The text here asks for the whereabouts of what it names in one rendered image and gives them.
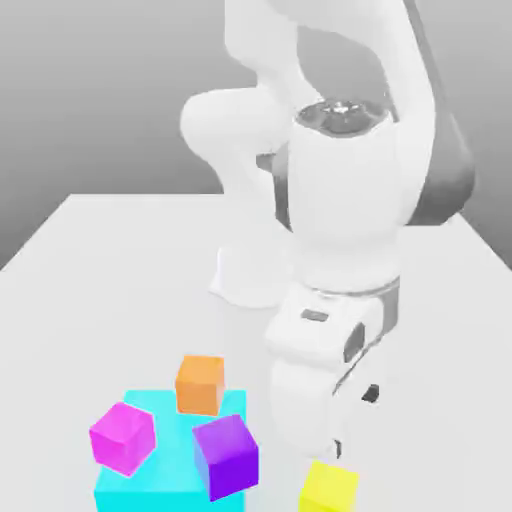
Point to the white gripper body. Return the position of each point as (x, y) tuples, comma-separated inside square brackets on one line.
[(302, 404)]

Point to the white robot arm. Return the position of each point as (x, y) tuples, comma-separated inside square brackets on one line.
[(344, 208)]

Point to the small orange cube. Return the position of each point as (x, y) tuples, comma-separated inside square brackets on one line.
[(198, 386)]

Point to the small yellow cube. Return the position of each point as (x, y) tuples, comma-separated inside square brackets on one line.
[(328, 488)]

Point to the small magenta cube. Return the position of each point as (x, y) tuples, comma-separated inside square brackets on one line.
[(120, 438)]

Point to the large cyan box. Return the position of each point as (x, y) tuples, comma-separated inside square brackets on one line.
[(172, 472)]

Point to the small purple cube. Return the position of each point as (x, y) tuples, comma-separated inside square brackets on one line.
[(228, 456)]

